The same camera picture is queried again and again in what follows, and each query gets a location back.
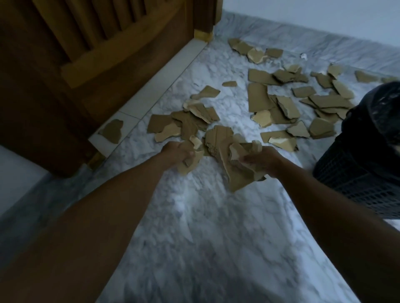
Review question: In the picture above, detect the person's left hand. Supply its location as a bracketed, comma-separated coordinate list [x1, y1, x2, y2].
[160, 141, 195, 166]

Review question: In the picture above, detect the person's right hand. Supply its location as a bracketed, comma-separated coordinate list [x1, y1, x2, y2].
[242, 146, 284, 179]

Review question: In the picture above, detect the small torn cardboard scrap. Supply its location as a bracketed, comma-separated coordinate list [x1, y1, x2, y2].
[177, 135, 206, 176]

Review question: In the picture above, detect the large cardboard bundle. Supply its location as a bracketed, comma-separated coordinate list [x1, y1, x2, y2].
[204, 125, 268, 193]

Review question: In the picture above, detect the person's left forearm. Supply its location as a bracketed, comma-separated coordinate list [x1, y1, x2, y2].
[0, 149, 175, 303]

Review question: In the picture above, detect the person's right forearm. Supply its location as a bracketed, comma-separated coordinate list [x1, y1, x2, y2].
[271, 159, 400, 303]

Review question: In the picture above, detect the scattered pile of cardboard pieces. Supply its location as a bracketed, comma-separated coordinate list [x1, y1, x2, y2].
[147, 37, 400, 153]

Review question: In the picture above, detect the lone dark cardboard fragment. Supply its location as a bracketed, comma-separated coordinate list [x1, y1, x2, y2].
[98, 119, 124, 145]

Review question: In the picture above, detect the yellow tape strip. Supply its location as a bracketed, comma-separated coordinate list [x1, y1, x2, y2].
[86, 152, 105, 170]
[193, 29, 215, 43]

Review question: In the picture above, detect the black plastic mesh bin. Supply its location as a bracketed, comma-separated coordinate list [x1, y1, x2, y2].
[312, 125, 400, 220]

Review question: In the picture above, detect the black garbage bag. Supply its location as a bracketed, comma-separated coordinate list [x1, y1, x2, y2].
[341, 82, 400, 150]

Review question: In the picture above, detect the brown wooden door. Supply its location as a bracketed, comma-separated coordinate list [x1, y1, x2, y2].
[0, 0, 224, 179]

